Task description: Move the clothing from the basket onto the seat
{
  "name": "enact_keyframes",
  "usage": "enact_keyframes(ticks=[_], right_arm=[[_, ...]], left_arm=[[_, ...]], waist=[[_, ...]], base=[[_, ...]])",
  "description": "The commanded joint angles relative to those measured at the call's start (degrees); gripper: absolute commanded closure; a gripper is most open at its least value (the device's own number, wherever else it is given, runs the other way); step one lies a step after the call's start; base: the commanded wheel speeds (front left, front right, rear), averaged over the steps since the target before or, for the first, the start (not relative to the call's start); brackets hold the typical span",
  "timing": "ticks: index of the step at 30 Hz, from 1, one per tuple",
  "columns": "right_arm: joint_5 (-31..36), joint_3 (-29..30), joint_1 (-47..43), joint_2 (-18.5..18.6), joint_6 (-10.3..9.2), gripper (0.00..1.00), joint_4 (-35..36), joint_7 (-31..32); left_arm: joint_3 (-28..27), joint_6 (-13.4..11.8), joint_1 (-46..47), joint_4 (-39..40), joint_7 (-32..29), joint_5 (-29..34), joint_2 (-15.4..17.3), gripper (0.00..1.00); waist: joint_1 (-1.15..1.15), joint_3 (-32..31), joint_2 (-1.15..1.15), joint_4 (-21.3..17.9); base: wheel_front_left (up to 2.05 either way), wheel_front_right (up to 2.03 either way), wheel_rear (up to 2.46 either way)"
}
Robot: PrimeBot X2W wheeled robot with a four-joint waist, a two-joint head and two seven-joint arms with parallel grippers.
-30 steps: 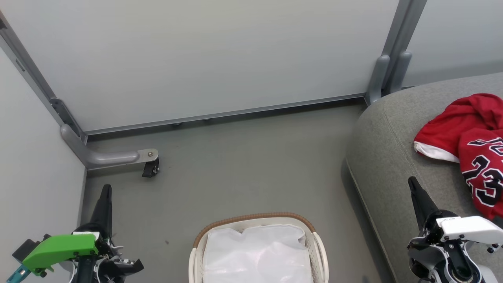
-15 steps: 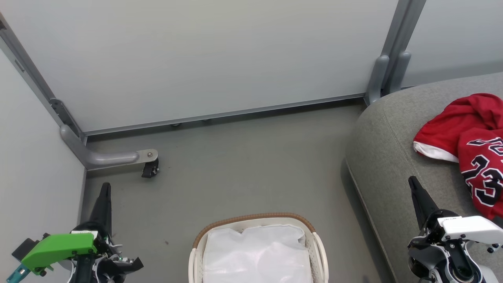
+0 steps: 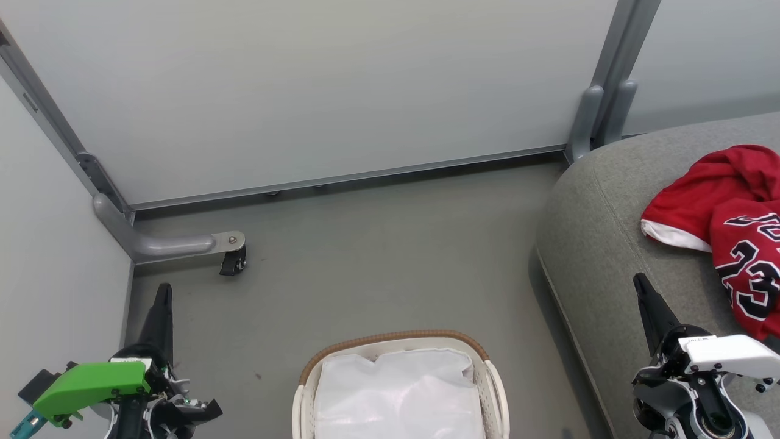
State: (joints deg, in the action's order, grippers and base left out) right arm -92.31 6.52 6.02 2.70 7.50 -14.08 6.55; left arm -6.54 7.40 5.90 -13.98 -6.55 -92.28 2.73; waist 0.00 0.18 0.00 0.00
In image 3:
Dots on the white laundry basket brown rim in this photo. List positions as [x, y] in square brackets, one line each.
[493, 390]

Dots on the red basketball jersey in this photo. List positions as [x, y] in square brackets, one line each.
[737, 225]

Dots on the grey partition upright post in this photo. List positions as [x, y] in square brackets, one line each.
[627, 42]

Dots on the grey partition bottom rail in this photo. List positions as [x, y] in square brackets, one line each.
[347, 177]

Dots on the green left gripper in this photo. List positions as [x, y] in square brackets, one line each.
[91, 387]

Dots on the white cloth basket liner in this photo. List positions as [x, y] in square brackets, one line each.
[396, 396]

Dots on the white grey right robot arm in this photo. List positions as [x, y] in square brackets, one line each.
[694, 405]

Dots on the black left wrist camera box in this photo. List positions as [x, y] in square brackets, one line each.
[39, 384]

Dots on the grey partition post bracket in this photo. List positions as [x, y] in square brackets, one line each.
[585, 122]
[620, 113]

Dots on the grey partition corner post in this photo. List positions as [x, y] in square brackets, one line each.
[55, 116]

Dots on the black caster wheel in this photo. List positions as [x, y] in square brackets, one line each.
[233, 262]

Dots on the grey fabric sofa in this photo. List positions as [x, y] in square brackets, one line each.
[597, 244]

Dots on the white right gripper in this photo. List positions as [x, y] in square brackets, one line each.
[725, 353]

